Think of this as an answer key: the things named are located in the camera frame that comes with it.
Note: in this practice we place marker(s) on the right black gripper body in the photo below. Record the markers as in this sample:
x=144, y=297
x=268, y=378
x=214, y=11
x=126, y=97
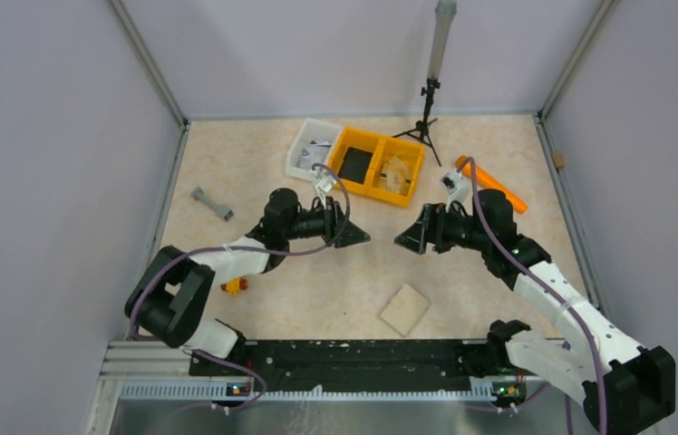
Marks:
x=454, y=230

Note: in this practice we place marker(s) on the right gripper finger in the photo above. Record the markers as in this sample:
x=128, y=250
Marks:
x=415, y=242
x=420, y=228

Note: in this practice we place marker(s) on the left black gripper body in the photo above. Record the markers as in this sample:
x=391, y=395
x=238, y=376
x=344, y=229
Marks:
x=325, y=222

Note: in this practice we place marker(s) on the beige card holder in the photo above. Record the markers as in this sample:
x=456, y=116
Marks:
x=404, y=310

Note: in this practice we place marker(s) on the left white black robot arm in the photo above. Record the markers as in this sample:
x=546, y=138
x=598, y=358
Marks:
x=171, y=297

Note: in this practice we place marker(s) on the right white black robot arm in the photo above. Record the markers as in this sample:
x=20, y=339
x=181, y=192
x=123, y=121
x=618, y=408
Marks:
x=622, y=386

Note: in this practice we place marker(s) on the black pad in bin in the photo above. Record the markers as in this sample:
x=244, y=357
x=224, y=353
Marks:
x=355, y=165

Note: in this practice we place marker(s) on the orange flashlight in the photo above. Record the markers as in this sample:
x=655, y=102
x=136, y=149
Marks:
x=485, y=180

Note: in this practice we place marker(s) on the beige parts in bin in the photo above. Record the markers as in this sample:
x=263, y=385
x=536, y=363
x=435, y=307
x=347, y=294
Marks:
x=395, y=176

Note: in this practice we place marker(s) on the papers in white bin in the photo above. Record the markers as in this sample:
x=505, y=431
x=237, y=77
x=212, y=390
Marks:
x=312, y=153

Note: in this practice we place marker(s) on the white plastic bin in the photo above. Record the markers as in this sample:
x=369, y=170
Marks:
x=311, y=129

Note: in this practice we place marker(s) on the yellow bin with beige parts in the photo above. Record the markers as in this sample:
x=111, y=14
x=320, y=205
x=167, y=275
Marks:
x=412, y=154

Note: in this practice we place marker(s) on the yellow bin with black pad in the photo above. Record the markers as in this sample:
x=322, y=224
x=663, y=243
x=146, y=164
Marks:
x=360, y=139

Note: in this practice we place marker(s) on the grey dumbbell-shaped part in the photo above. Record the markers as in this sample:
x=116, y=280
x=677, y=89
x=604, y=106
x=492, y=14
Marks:
x=222, y=211

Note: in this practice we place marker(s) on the yellow red toy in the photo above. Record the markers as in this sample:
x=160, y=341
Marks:
x=235, y=286

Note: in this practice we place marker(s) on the black tripod with grey pole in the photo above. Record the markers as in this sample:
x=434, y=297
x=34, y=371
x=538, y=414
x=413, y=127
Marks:
x=445, y=11

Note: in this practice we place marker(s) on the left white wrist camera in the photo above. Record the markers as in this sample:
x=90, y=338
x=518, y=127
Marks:
x=324, y=181

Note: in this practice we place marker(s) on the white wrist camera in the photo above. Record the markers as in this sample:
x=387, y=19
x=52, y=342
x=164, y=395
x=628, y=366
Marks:
x=457, y=186
x=324, y=181

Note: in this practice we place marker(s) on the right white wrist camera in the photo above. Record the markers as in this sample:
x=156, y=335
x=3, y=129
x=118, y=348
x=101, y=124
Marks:
x=457, y=186

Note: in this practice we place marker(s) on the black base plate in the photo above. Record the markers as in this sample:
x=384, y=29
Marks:
x=429, y=365

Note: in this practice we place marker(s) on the grey slotted cable duct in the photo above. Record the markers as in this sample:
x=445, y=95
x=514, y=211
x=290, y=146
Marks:
x=222, y=391

